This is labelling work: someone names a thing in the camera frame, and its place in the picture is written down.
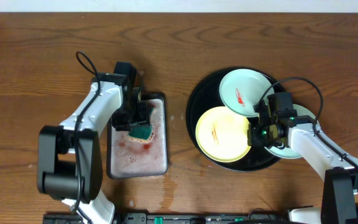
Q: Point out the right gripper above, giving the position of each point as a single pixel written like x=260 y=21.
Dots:
x=253 y=139

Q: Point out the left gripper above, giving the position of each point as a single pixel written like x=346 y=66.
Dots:
x=144 y=110

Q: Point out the green scrubbing sponge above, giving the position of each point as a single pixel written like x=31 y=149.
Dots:
x=143 y=133

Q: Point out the pale green plate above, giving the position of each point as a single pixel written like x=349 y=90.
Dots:
x=287 y=152
x=241 y=89

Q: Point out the yellow plate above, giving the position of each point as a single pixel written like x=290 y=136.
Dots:
x=222 y=134

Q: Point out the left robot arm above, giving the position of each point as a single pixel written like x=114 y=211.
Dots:
x=69 y=155

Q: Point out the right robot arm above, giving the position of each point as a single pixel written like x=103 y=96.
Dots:
x=337 y=169

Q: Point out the black rectangular soapy water tray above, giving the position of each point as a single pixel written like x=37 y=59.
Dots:
x=143 y=151

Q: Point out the round black serving tray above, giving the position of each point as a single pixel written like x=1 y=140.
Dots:
x=206 y=96

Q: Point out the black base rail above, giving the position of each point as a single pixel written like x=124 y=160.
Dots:
x=142 y=218

